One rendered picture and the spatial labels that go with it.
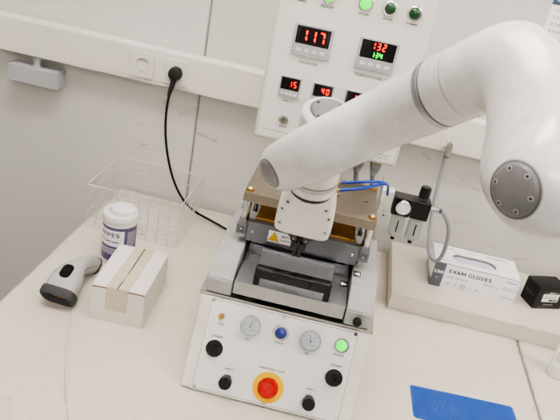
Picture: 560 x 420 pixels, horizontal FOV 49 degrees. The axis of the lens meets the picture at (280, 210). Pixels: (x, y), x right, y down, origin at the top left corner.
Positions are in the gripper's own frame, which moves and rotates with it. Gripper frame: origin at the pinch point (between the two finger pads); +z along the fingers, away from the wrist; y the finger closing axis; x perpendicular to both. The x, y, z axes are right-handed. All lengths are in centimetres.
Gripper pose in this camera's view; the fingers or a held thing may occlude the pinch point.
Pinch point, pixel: (298, 244)
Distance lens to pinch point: 115.7
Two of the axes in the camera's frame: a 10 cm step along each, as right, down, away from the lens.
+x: 2.1, -6.9, 6.9
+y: 9.7, 2.4, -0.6
